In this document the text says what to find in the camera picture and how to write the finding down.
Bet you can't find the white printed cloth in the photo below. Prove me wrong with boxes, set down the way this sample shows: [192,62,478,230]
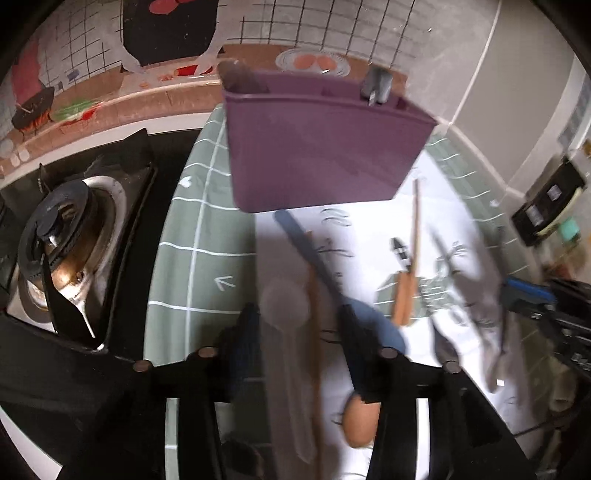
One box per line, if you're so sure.
[253,157,557,480]

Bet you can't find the purple utensil holder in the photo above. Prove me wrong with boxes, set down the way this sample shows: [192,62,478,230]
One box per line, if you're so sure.
[221,69,437,214]

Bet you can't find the green grid mat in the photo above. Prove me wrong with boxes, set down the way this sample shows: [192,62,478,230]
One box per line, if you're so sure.
[143,104,536,480]

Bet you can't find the wooden chopstick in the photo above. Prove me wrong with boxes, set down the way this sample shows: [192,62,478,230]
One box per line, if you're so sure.
[304,267,325,480]
[411,179,422,278]

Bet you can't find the grey metal utensil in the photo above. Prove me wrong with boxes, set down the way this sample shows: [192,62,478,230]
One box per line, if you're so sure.
[430,225,509,394]

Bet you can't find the black cable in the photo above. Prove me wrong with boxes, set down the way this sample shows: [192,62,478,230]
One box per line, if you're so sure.
[512,413,561,438]

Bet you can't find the white plastic spoon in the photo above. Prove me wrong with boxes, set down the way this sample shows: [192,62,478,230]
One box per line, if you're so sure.
[259,278,315,463]

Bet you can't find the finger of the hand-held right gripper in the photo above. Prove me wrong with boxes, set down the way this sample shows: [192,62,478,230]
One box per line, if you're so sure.
[502,277,556,320]

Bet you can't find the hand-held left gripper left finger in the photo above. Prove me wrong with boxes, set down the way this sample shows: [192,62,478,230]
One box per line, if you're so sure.
[58,302,264,480]

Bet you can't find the dark grey pointed utensil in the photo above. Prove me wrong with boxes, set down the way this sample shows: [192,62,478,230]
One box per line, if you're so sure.
[431,318,461,365]

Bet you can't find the blue spatula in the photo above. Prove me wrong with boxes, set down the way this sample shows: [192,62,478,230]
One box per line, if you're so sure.
[274,210,408,354]

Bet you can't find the printed kitchen wall sticker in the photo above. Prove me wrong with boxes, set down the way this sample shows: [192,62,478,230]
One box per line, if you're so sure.
[0,0,411,181]

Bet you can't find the wooden spoon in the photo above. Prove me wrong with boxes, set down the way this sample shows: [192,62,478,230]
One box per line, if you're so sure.
[342,396,382,449]

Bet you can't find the black stove burner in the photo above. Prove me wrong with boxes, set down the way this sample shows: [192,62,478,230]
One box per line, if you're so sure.
[17,179,97,280]

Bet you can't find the black box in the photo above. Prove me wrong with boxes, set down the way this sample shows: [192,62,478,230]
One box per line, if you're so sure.
[512,157,587,246]

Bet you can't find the brown utensil handle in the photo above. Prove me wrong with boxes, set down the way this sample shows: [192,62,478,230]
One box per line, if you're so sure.
[217,60,269,94]

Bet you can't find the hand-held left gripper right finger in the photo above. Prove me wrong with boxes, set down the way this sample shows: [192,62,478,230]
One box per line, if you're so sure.
[339,305,539,480]

